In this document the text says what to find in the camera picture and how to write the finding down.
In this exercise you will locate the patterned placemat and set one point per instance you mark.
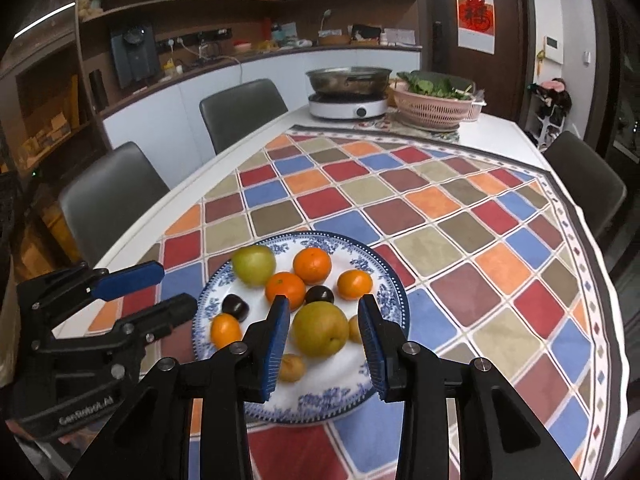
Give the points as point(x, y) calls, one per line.
point(390, 125)

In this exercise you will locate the pink plastic basket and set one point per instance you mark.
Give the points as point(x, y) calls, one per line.
point(435, 107)

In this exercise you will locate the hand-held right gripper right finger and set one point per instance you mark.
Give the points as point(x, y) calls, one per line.
point(372, 352)

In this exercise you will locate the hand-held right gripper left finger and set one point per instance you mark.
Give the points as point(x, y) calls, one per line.
point(277, 352)

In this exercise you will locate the grey dining chair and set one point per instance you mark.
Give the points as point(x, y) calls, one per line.
point(245, 110)
point(585, 185)
point(107, 195)

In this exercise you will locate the dark plush toy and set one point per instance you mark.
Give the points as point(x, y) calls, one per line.
point(552, 92)

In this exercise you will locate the red and white wall calendar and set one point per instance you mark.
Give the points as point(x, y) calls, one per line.
point(475, 15)

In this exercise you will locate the blue patterned white plate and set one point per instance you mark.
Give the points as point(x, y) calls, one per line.
point(330, 390)

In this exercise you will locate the black cylindrical speaker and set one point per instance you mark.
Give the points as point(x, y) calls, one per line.
point(98, 91)

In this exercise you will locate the colourful checked tablecloth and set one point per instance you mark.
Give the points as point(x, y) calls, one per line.
point(450, 240)

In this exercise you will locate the small brown round fruit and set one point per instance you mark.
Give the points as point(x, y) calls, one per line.
point(292, 367)
point(354, 329)

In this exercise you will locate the large orange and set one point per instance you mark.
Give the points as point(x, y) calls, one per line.
point(285, 289)

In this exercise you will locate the green leafy vegetables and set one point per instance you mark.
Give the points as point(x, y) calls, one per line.
point(430, 85)

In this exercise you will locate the dark purple round fruit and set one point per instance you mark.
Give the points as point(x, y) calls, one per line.
point(319, 294)
point(235, 307)

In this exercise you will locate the black countertop appliance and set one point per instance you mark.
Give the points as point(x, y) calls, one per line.
point(132, 57)

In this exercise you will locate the steel pot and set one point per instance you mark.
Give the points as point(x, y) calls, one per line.
point(347, 80)

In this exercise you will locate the black bag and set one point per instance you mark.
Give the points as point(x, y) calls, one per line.
point(365, 32)

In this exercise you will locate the green round fruit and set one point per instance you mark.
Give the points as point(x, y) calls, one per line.
point(254, 265)

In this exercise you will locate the white rack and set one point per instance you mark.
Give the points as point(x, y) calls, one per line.
point(546, 127)

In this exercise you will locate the white induction cooker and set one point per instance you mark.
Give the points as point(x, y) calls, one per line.
point(345, 107)

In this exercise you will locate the white cards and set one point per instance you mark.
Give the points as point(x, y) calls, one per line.
point(400, 36)

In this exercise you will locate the white wall control panel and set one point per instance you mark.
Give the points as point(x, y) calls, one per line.
point(552, 48)

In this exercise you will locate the yellow-green pear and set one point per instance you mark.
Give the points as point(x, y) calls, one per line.
point(320, 332)

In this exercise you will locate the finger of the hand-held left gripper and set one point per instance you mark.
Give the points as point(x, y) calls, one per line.
point(170, 312)
point(130, 280)

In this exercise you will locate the small tangerine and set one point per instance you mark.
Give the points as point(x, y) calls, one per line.
point(355, 285)
point(226, 331)
point(312, 265)

